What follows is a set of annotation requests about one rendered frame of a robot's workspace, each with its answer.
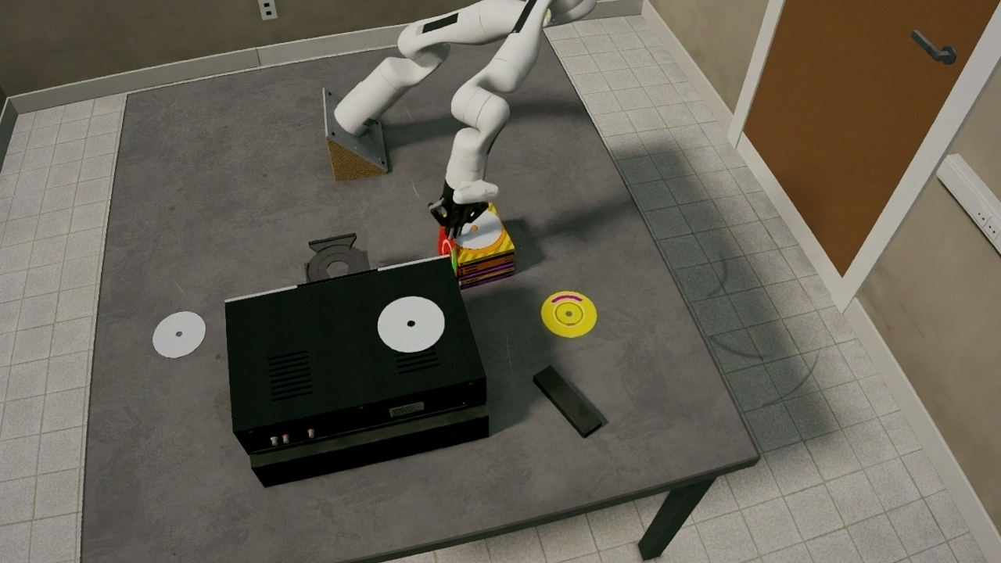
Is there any black rectangular box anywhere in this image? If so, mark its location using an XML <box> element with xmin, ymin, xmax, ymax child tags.
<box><xmin>250</xmin><ymin>403</ymin><xmax>489</xmax><ymax>488</ymax></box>

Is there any white disc with centre hole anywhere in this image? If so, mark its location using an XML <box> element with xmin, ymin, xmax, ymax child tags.
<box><xmin>454</xmin><ymin>210</ymin><xmax>502</xmax><ymax>249</ymax></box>
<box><xmin>378</xmin><ymin>296</ymin><xmax>445</xmax><ymax>353</ymax></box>
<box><xmin>153</xmin><ymin>312</ymin><xmax>206</xmax><ymax>358</ymax></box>

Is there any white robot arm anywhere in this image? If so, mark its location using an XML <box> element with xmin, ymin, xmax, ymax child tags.
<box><xmin>334</xmin><ymin>0</ymin><xmax>597</xmax><ymax>204</ymax></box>

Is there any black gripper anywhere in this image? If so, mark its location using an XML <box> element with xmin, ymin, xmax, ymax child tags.
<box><xmin>428</xmin><ymin>178</ymin><xmax>489</xmax><ymax>240</ymax></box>

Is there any black rectangular block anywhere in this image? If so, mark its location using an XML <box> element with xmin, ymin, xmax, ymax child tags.
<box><xmin>533</xmin><ymin>365</ymin><xmax>602</xmax><ymax>439</ymax></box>

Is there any red cd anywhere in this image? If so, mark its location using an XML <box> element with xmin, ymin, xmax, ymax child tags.
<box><xmin>439</xmin><ymin>228</ymin><xmax>457</xmax><ymax>277</ymax></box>

